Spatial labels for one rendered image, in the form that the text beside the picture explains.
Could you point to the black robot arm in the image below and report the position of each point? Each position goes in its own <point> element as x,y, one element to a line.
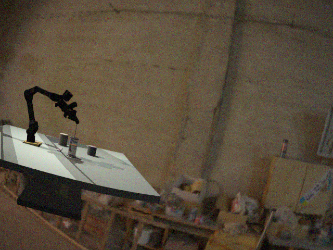
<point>28,95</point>

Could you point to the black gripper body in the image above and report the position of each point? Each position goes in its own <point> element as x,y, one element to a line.
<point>67,111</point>

